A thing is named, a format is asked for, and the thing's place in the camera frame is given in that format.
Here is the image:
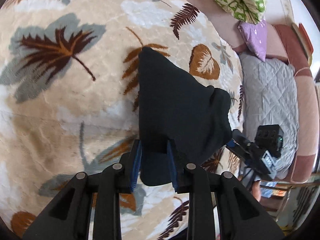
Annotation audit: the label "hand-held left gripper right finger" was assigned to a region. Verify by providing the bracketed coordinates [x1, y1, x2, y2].
[167, 139, 286, 240]

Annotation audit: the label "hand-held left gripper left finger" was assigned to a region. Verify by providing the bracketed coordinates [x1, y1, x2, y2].
[22, 139, 142, 240]

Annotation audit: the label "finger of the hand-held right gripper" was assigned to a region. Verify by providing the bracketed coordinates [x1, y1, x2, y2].
[226, 129, 251, 161]

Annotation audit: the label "black pants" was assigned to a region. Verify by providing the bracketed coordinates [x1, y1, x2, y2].
[137, 46, 233, 187]

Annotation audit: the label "person's right hand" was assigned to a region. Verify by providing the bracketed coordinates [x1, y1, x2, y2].
[251, 180, 262, 202]

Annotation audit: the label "cluttered side table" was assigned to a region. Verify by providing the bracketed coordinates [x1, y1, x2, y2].
[260, 179, 318, 229]

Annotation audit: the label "grey quilted blanket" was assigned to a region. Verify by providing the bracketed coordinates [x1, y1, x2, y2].
[239, 54, 299, 179]

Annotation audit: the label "leaf print fleece blanket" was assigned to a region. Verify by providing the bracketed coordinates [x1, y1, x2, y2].
[0, 0, 245, 240]

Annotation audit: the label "purple floral pillow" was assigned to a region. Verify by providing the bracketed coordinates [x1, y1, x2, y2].
[237, 16, 268, 62]

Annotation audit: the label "pink bed sheet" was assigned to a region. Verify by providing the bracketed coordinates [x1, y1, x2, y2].
[154, 0, 319, 183]

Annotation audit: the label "green patterned quilt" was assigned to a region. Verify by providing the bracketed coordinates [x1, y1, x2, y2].
[194, 0, 267, 25]

